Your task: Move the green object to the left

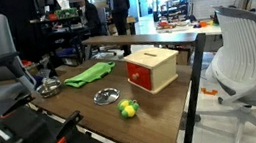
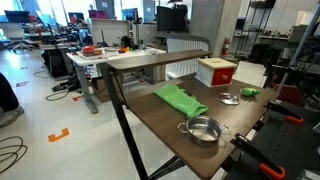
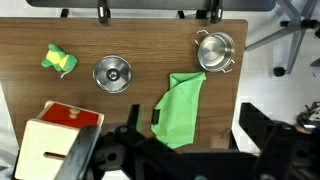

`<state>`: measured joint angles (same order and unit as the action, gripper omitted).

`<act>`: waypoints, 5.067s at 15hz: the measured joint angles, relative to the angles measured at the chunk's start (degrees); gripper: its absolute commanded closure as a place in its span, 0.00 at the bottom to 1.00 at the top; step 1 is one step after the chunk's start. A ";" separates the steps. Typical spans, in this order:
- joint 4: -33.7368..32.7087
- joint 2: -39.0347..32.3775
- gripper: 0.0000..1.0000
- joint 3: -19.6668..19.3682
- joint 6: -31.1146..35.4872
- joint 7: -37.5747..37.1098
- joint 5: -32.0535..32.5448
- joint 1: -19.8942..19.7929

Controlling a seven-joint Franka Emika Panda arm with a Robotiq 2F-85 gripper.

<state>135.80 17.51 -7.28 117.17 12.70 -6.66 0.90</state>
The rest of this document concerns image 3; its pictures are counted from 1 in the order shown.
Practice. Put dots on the small steel pot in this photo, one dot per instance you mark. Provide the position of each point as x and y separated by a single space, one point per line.
215 51

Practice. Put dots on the grey office chair base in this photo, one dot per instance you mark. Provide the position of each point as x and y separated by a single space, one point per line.
295 35

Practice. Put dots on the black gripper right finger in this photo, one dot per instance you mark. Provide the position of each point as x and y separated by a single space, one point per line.
155 117

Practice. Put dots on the steel pot lid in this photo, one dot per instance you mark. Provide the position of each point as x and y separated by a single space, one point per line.
106 81

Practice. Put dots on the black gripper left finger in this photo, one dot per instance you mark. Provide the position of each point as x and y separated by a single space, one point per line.
134 116

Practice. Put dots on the black perforated board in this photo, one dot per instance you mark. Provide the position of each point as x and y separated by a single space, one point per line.
160 4

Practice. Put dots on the wooden box with red drawer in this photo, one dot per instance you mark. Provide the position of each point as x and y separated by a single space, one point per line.
40 143

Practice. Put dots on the green and yellow plush toy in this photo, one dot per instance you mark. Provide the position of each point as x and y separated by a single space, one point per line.
59 60

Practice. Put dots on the green cloth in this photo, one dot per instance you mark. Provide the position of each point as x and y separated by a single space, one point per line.
180 110

